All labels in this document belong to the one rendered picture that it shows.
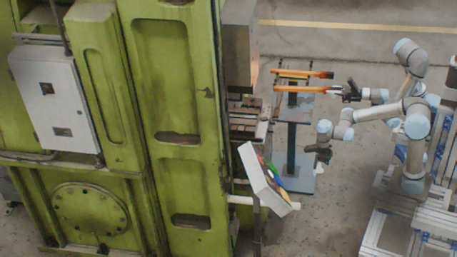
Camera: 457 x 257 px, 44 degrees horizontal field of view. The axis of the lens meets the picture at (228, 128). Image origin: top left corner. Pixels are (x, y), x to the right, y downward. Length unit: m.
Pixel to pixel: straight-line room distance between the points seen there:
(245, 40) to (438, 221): 1.48
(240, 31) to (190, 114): 0.53
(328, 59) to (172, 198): 2.61
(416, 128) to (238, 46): 0.98
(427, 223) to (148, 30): 1.85
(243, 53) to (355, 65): 2.73
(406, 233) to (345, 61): 2.23
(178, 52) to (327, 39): 3.29
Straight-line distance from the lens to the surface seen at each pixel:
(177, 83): 2.94
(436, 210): 3.44
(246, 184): 3.73
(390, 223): 3.99
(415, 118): 2.86
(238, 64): 3.03
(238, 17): 2.95
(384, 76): 5.50
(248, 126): 3.44
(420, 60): 3.32
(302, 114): 3.89
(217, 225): 3.65
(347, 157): 4.65
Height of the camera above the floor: 3.32
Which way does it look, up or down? 43 degrees down
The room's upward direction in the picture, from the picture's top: 5 degrees counter-clockwise
